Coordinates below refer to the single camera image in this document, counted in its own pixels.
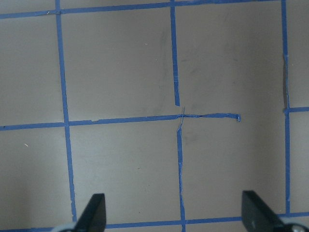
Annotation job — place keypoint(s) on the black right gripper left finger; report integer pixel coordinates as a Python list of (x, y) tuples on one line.
[(93, 218)]

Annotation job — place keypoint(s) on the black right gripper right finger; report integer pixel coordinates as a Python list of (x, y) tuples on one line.
[(257, 216)]

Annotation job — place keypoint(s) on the brown paper table cover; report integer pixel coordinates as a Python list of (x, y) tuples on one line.
[(171, 108)]

